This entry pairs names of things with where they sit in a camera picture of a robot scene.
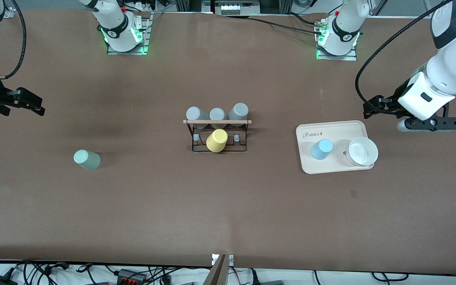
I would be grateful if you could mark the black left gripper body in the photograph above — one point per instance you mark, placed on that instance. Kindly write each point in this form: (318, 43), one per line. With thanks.
(391, 102)

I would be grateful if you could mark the light blue cup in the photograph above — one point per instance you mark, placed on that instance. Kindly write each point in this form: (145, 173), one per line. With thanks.
(322, 149)

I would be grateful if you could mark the mint green cup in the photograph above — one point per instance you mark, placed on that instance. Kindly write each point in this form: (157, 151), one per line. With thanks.
(87, 159)

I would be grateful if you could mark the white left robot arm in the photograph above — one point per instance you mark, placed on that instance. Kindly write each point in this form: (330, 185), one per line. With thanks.
(449, 71)

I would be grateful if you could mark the white bowl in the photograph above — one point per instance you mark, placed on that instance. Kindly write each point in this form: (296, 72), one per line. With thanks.
(363, 151)

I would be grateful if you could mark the beige plastic tray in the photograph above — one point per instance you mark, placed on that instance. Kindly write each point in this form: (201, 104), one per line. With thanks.
(327, 166)

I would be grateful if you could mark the grey cup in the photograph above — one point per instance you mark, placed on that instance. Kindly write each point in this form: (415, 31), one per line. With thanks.
(238, 111)
(217, 114)
(197, 114)

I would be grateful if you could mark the yellow cup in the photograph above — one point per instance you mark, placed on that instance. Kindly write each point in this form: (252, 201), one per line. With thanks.
(217, 140)

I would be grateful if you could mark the white power strip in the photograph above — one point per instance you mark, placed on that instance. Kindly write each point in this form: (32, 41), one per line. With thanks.
(234, 8)

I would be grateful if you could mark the black power adapter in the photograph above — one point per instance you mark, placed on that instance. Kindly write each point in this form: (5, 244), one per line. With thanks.
(0, 280)

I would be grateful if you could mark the black box with red buttons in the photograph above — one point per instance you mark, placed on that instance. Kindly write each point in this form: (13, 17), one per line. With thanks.
(132, 276)

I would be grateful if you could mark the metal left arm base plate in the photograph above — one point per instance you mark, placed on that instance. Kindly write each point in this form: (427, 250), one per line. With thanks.
(352, 55)

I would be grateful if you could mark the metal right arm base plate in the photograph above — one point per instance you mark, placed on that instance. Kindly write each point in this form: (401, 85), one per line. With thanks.
(143, 39)

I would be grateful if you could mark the white metal bracket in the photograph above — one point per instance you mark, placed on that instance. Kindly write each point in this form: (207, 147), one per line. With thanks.
(230, 259)

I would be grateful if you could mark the camera stand post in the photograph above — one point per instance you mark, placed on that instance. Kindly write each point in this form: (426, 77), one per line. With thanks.
(217, 273)

